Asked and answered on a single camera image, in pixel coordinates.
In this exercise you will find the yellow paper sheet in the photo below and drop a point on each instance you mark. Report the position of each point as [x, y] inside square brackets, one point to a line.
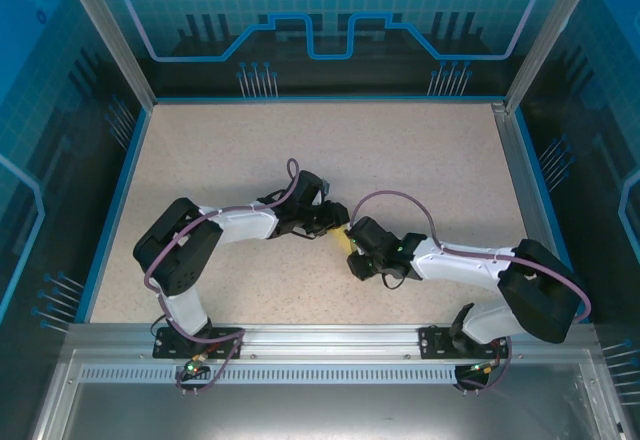
[341, 241]

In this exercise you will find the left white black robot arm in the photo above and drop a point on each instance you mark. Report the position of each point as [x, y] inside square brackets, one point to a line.
[175, 255]

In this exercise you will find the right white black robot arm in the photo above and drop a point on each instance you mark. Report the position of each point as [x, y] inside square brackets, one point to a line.
[540, 295]

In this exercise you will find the yellow power connector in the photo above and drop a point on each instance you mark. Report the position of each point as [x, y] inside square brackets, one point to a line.
[196, 362]
[487, 366]

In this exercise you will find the blue table border strip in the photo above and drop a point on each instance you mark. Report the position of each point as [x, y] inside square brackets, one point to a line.
[534, 160]
[125, 180]

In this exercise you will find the grey metal tray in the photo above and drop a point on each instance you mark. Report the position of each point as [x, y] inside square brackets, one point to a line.
[320, 410]

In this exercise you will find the blue printed side panel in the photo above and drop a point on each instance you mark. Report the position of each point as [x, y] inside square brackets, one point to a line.
[590, 160]
[40, 160]

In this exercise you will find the long aluminium base rail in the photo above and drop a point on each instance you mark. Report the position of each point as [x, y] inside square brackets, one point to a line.
[325, 342]

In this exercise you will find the aluminium side rail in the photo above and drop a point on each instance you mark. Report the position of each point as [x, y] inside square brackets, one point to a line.
[516, 160]

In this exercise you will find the aluminium frame post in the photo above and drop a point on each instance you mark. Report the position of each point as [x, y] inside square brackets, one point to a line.
[109, 35]
[547, 35]

